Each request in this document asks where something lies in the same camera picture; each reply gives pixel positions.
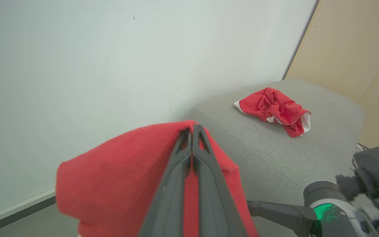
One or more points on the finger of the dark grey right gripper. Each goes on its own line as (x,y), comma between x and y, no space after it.
(281,210)

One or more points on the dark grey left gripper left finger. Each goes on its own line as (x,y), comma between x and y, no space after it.
(173,197)

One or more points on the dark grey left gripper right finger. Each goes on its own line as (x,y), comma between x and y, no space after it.
(214,204)

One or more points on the grey right gripper body green band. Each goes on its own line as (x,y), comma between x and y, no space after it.
(337,220)

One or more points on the red garment with white trim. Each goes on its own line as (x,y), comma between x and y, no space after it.
(268,105)

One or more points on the grey fabric ottoman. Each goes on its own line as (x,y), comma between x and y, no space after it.
(275,158)

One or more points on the dark and white baseboard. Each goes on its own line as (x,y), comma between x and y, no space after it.
(12,214)

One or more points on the beige wooden panel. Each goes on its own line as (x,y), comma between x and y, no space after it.
(347,49)

